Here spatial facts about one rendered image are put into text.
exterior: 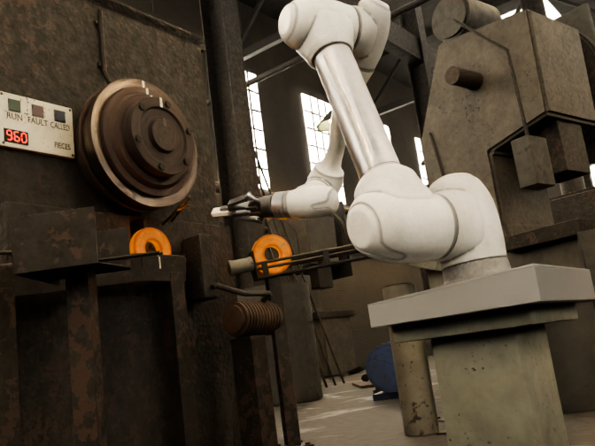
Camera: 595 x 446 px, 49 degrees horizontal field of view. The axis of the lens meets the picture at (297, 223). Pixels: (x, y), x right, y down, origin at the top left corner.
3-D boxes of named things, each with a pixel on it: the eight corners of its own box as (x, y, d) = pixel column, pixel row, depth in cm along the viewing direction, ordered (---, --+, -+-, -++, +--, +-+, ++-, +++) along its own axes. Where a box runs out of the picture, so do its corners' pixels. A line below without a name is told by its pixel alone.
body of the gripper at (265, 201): (267, 203, 210) (242, 206, 214) (277, 223, 215) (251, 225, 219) (274, 188, 215) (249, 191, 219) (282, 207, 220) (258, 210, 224)
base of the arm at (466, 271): (537, 280, 159) (532, 257, 160) (500, 278, 142) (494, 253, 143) (469, 296, 170) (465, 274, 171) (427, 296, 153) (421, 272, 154)
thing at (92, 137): (83, 203, 213) (74, 69, 223) (191, 217, 250) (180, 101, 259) (96, 199, 209) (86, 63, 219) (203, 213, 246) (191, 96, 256)
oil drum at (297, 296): (229, 411, 494) (218, 292, 512) (280, 400, 540) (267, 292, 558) (291, 405, 459) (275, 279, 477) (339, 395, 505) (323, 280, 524)
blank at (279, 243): (269, 283, 249) (271, 282, 246) (242, 252, 249) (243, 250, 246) (297, 257, 255) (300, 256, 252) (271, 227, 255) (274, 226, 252)
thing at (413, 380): (398, 436, 227) (375, 288, 238) (415, 431, 236) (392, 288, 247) (429, 435, 220) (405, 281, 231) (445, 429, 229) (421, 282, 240)
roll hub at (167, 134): (125, 172, 216) (119, 92, 222) (189, 182, 238) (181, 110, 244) (135, 166, 213) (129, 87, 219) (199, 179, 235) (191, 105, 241)
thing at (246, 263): (228, 277, 247) (226, 262, 248) (251, 272, 250) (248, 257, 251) (232, 274, 241) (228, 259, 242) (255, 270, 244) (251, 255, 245)
